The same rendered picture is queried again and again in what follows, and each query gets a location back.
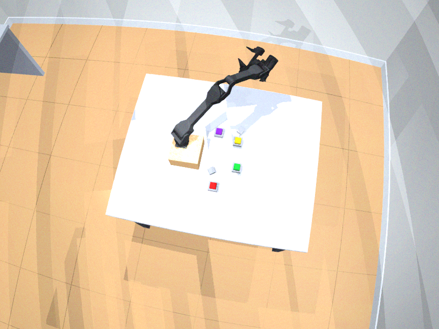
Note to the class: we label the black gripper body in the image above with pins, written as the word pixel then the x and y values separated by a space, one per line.
pixel 258 51

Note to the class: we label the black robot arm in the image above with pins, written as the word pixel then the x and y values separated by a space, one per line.
pixel 215 95

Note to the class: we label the red button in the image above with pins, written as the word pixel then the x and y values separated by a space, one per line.
pixel 212 186

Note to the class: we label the green button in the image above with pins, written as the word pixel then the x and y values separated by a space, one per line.
pixel 236 168

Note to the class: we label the yellow button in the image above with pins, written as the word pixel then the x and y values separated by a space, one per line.
pixel 237 141

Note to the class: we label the purple button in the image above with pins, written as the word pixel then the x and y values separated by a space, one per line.
pixel 219 132

